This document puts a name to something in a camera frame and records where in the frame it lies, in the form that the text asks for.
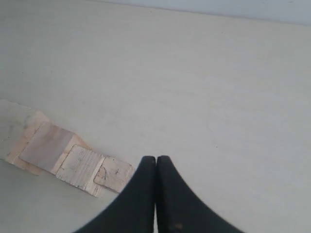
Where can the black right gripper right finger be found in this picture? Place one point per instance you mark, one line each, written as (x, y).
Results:
(178, 209)

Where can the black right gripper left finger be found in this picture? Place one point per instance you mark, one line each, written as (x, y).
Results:
(133, 209)

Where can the smallest wooden cube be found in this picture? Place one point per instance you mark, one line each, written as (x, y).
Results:
(114, 174)

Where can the second largest wooden cube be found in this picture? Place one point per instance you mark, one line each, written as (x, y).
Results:
(50, 146)

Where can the largest wooden cube marked 4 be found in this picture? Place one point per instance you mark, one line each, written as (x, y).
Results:
(18, 124)

